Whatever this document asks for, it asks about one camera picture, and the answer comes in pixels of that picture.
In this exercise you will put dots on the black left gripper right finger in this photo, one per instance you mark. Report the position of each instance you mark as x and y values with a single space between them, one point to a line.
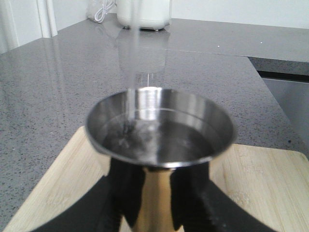
212 200

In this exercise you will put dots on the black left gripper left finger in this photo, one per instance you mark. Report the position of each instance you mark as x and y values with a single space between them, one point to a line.
106 200

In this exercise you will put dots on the steel double jigger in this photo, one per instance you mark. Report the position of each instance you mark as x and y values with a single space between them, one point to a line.
158 144

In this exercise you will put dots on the wooden cutting board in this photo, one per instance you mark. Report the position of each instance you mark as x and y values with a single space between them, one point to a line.
272 185

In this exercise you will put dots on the steel sink basin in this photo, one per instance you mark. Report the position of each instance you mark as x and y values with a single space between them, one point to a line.
292 93

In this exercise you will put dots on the white kitchen appliance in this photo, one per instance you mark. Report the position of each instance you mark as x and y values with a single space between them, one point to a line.
153 14

